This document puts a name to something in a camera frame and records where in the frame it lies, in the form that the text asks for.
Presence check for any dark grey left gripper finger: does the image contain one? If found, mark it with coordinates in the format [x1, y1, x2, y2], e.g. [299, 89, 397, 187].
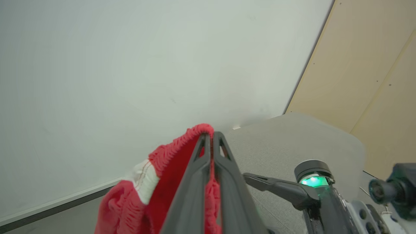
[160, 133, 212, 234]

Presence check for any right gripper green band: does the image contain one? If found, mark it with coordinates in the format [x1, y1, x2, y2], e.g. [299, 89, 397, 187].
[212, 131, 359, 234]

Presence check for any red knitted garment white patch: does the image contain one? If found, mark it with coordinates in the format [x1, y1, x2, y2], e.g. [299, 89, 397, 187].
[94, 123, 223, 234]

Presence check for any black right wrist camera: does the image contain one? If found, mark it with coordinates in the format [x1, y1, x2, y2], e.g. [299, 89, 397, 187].
[369, 163, 416, 221]

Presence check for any light wooden wall panel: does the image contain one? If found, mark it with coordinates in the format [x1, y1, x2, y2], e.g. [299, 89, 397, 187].
[285, 0, 416, 181]

